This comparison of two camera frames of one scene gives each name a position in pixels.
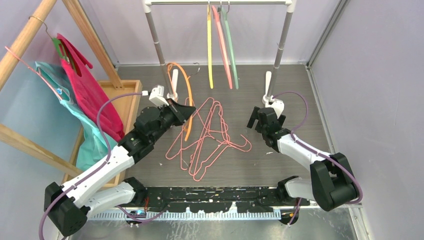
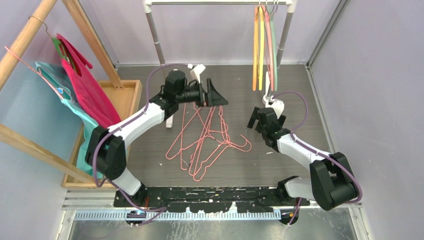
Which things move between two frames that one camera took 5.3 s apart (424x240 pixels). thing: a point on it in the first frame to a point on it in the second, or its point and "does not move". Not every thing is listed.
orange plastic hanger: [186, 132] to [255, 48]
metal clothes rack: [288, 3] does not move
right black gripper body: [259, 127] does not move
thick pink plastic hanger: [221, 37] to [270, 48]
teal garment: [94, 152] does not move
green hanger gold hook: [57, 41] does not move
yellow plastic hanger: [209, 48] to [261, 49]
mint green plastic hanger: [234, 71] to [274, 46]
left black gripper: [185, 110] to [214, 98]
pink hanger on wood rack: [35, 71] does not move
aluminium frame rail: [290, 213] does not move
